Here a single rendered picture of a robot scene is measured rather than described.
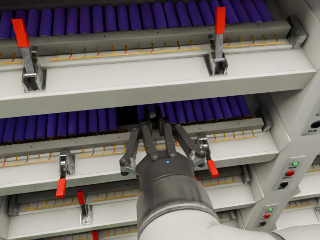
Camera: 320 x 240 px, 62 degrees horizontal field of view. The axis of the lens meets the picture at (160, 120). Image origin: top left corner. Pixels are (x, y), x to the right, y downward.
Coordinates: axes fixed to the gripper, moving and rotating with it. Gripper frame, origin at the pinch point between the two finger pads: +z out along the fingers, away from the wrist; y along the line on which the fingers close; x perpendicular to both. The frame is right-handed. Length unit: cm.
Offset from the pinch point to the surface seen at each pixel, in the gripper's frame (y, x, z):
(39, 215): -28.1, -25.3, 3.9
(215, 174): 9.6, -6.5, -9.6
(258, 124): 21.9, -3.3, 0.5
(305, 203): 50, -42, 12
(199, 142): 8.6, -4.7, -1.9
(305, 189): 39.5, -26.2, 2.7
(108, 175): -9.4, -8.9, -3.8
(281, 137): 25.2, -4.6, -2.9
